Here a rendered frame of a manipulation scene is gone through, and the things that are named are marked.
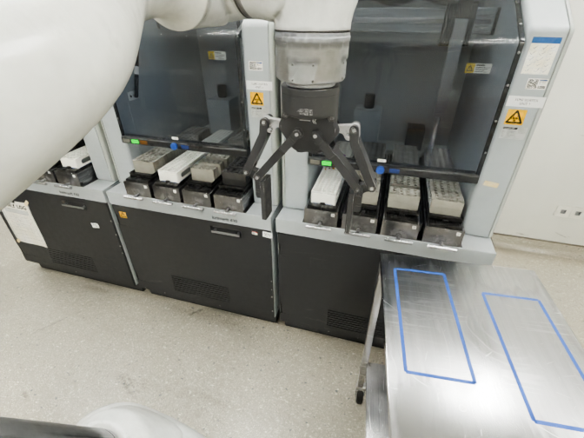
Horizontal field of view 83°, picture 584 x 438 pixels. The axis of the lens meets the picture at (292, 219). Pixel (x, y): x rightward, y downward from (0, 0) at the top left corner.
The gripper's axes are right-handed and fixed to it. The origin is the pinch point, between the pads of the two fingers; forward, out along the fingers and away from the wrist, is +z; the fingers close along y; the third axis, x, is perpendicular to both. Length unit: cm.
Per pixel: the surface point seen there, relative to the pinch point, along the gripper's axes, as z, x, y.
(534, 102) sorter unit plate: -4, 75, 52
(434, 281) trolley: 38, 35, 30
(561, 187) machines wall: 69, 186, 123
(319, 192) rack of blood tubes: 33, 70, -12
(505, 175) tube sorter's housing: 20, 75, 51
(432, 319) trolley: 38, 20, 29
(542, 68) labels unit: -14, 75, 50
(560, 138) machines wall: 38, 186, 111
